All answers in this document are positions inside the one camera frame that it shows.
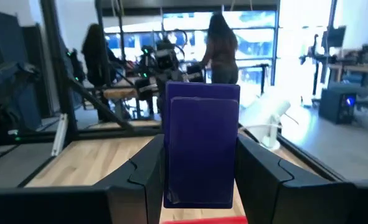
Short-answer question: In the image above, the black monitor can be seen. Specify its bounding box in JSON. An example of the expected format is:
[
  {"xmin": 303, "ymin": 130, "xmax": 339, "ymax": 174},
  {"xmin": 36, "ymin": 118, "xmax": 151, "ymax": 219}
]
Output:
[{"xmin": 326, "ymin": 26, "xmax": 347, "ymax": 48}]

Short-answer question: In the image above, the person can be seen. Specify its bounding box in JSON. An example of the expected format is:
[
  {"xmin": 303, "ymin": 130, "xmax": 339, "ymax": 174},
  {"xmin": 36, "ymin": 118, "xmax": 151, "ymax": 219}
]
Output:
[
  {"xmin": 80, "ymin": 23, "xmax": 125, "ymax": 88},
  {"xmin": 201, "ymin": 12, "xmax": 240, "ymax": 85}
]

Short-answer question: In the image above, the red plastic basket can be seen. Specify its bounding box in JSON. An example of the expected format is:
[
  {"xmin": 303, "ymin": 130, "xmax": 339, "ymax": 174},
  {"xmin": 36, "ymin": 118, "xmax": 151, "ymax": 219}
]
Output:
[{"xmin": 161, "ymin": 216, "xmax": 248, "ymax": 224}]

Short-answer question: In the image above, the wooden desk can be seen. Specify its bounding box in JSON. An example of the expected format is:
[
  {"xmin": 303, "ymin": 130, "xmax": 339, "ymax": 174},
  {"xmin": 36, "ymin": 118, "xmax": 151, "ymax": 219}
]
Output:
[{"xmin": 326, "ymin": 62, "xmax": 368, "ymax": 83}]

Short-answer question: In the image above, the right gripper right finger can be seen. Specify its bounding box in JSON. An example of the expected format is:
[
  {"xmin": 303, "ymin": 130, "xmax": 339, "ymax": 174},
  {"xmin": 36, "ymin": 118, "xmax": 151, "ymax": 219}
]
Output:
[{"xmin": 235, "ymin": 133, "xmax": 356, "ymax": 224}]

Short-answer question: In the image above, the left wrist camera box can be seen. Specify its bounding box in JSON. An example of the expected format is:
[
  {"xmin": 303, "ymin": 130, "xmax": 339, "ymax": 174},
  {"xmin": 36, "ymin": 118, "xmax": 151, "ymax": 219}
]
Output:
[{"xmin": 154, "ymin": 46, "xmax": 181, "ymax": 71}]

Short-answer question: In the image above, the black computer tower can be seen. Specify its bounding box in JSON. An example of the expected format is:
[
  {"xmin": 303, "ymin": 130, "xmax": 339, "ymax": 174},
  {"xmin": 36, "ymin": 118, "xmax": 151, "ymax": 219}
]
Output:
[{"xmin": 318, "ymin": 88, "xmax": 358, "ymax": 125}]

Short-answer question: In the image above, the dark purple box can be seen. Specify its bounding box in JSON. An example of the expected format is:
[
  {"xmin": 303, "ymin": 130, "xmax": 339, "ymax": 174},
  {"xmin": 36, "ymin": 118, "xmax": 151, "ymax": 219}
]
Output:
[{"xmin": 163, "ymin": 81, "xmax": 241, "ymax": 209}]

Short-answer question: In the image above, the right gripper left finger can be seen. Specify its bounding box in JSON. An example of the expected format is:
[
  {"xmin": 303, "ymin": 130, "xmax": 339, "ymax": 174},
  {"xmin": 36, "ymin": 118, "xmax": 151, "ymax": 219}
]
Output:
[{"xmin": 95, "ymin": 133, "xmax": 166, "ymax": 224}]

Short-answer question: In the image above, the white cylindrical projector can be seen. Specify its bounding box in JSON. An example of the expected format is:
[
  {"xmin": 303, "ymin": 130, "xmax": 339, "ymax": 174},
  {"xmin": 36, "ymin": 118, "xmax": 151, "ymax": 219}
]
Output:
[{"xmin": 238, "ymin": 90, "xmax": 292, "ymax": 152}]

